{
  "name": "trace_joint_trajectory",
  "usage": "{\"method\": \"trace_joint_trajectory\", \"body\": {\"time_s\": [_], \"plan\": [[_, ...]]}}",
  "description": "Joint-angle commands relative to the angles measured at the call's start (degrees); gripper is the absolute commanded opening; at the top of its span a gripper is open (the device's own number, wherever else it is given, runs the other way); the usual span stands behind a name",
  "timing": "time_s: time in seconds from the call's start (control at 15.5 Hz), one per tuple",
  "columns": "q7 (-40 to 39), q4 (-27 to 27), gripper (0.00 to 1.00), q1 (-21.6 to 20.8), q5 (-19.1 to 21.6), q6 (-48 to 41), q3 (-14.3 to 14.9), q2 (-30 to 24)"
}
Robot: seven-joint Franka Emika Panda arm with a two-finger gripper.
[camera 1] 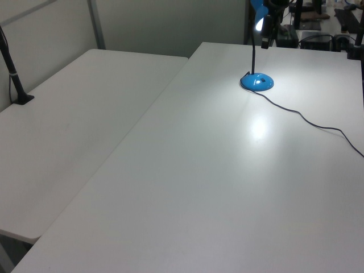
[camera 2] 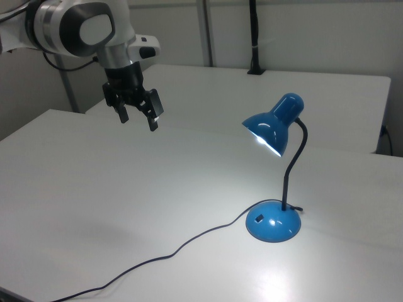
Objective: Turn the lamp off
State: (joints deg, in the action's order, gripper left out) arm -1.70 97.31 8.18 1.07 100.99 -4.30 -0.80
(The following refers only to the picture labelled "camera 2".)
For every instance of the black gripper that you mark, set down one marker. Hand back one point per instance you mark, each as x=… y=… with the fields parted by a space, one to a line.
x=124 y=78

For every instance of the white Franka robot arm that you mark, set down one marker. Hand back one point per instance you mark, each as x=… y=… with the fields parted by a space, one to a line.
x=56 y=28

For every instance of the blue gooseneck desk lamp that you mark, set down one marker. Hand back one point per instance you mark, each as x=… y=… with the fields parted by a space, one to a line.
x=273 y=221

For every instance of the black clamped pole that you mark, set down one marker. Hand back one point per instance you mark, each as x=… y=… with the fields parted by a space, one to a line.
x=254 y=34

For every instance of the grey partition post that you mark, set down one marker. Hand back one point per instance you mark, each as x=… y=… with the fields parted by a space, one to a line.
x=70 y=88
x=206 y=31

